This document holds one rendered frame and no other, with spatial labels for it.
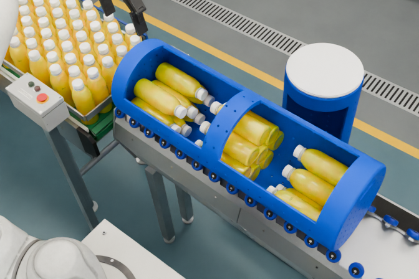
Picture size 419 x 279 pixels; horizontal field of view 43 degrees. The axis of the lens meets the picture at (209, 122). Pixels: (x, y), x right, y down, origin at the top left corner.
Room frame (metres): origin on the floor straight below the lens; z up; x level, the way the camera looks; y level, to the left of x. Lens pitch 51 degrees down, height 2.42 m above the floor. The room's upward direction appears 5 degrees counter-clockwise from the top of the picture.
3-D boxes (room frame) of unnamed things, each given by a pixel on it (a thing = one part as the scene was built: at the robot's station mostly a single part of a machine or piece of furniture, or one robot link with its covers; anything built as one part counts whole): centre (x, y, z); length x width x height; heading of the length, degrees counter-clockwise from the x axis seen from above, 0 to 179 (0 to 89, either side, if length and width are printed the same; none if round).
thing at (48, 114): (1.29, 0.60, 1.05); 0.20 x 0.10 x 0.10; 46
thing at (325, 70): (1.35, -0.43, 1.03); 0.28 x 0.28 x 0.01
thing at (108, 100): (1.41, 0.31, 0.96); 0.40 x 0.01 x 0.03; 136
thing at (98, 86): (1.37, 0.40, 0.99); 0.07 x 0.07 x 0.19
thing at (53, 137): (1.29, 0.60, 0.50); 0.04 x 0.04 x 1.00; 46
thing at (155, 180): (1.26, 0.25, 0.31); 0.06 x 0.06 x 0.63; 46
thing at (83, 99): (1.32, 0.45, 0.99); 0.07 x 0.07 x 0.19
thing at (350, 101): (1.35, -0.43, 0.59); 0.28 x 0.28 x 0.88
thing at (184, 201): (1.36, 0.15, 0.31); 0.06 x 0.06 x 0.63; 46
